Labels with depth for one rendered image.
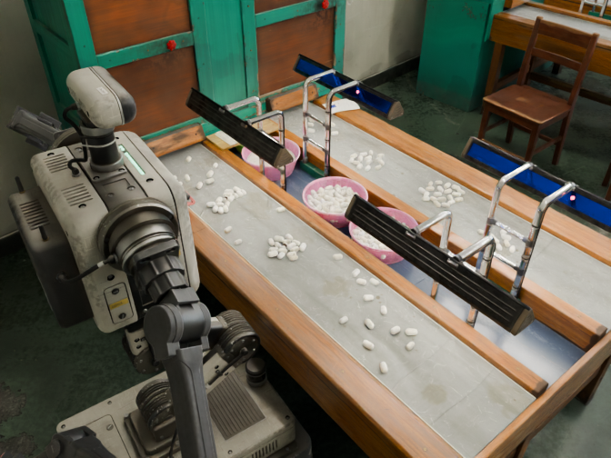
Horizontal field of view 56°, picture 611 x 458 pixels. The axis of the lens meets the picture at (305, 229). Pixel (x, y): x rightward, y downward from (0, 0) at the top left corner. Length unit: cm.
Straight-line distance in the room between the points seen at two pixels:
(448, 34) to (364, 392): 350
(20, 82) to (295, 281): 187
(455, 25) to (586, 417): 298
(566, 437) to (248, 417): 135
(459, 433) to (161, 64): 181
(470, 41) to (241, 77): 229
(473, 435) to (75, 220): 113
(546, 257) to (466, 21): 269
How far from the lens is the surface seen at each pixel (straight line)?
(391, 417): 163
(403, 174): 256
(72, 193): 125
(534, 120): 380
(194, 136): 268
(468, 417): 171
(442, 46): 479
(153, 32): 251
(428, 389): 174
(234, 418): 198
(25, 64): 325
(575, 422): 276
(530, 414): 177
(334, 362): 173
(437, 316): 189
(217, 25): 265
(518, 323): 150
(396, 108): 233
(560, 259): 227
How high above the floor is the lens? 212
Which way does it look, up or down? 39 degrees down
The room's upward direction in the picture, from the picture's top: straight up
